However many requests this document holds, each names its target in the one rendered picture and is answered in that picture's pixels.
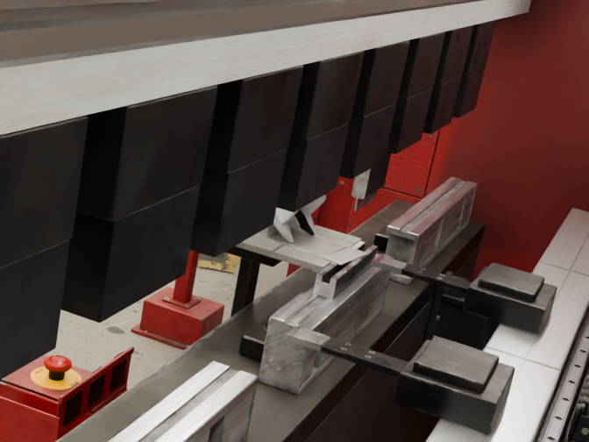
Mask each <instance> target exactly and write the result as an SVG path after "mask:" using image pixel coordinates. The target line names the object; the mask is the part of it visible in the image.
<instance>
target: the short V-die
mask: <svg viewBox="0 0 589 442"><path fill-rule="evenodd" d="M357 250H359V251H362V252H365V253H368V254H367V255H366V256H363V257H361V258H358V259H356V260H353V261H350V262H348V263H345V264H343V265H341V266H340V265H338V264H332V263H330V264H329V265H328V266H327V267H326V268H324V269H323V270H322V271H320V272H319V273H318V274H316V282H315V287H314V291H313V294H316V295H319V296H323V297H326V298H329V299H332V300H333V299H334V298H335V297H336V296H338V295H339V294H340V293H341V292H342V291H344V290H345V289H346V288H347V287H348V286H350V285H351V284H352V283H353V282H354V281H356V280H357V279H358V278H359V277H360V276H361V275H362V274H363V273H364V272H365V271H367V270H368V269H369V268H370V267H371V266H372V265H373V261H374V260H375V258H376V254H377V250H378V247H377V246H375V245H372V246H371V247H369V248H368V249H366V248H365V243H364V244H363V245H361V246H360V247H358V248H357Z"/></svg>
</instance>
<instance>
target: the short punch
mask: <svg viewBox="0 0 589 442"><path fill-rule="evenodd" d="M390 157H391V153H388V152H386V155H385V159H384V161H382V162H381V163H380V164H378V165H376V166H374V167H373V168H370V169H368V170H367V171H365V172H364V173H362V174H361V175H358V176H356V177H355V179H354V183H353V188H352V193H351V195H352V196H353V197H356V198H357V201H356V204H355V209H354V211H356V210H358V209H360V208H361V207H363V206H364V205H366V204H367V203H369V202H371V201H372V200H373V199H374V198H376V194H377V190H378V189H380V188H381V187H383V186H384V185H385V180H386V177H387V170H388V165H389V161H390Z"/></svg>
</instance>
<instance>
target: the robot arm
mask: <svg viewBox="0 0 589 442"><path fill-rule="evenodd" d="M325 200H326V194H325V195H324V196H321V197H319V198H318V199H316V200H315V201H313V202H312V203H309V204H307V205H306V206H304V207H302V208H300V209H299V210H297V211H295V212H291V211H288V210H283V209H280V208H276V211H275V216H274V221H273V225H274V226H275V227H276V229H277V230H278V231H279V233H280V234H281V235H282V236H283V237H284V238H285V239H286V240H287V241H288V243H294V242H295V241H294V238H293V235H292V232H291V230H290V228H289V226H288V224H287V221H288V220H289V219H290V218H291V217H292V216H295V217H296V218H297V220H298V222H299V225H300V227H301V228H302V229H303V230H304V231H305V232H307V233H308V234H310V235H311V236H313V235H315V234H316V231H315V227H314V223H313V219H312V217H311V214H312V213H313V212H314V211H315V210H316V209H317V208H318V207H319V206H320V205H322V204H323V203H324V202H325Z"/></svg>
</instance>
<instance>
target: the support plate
mask: <svg viewBox="0 0 589 442"><path fill-rule="evenodd" d="M267 231H268V227H267V228H266V229H264V230H263V231H261V232H258V233H256V234H255V235H253V236H251V237H250V238H248V239H246V240H244V241H243V242H241V243H239V244H237V245H236V247H239V248H243V249H245V250H248V251H251V252H255V253H259V254H263V255H265V256H268V257H271V258H275V259H277V260H282V261H285V262H288V263H291V264H294V265H297V266H300V267H305V268H308V269H311V270H314V271H317V272H320V271H322V270H323V269H324V268H326V267H327V266H328V265H329V264H330V263H331V261H328V260H325V259H322V258H319V257H317V256H315V255H312V254H309V253H305V252H303V251H301V250H298V249H295V248H293V247H291V246H287V245H284V246H283V247H281V248H279V249H278V250H276V251H275V252H273V250H274V249H275V248H277V247H278V246H281V245H282V244H281V243H280V242H277V241H274V240H272V239H268V238H267V237H266V235H267ZM315 231H316V235H318V236H321V237H324V238H326V239H330V240H333V241H336V242H337V243H340V244H343V245H346V246H349V247H353V246H354V245H356V244H357V243H358V242H359V241H361V239H360V238H357V237H354V236H351V235H348V234H344V233H341V232H336V231H333V230H330V229H327V228H323V227H321V226H318V225H316V226H315Z"/></svg>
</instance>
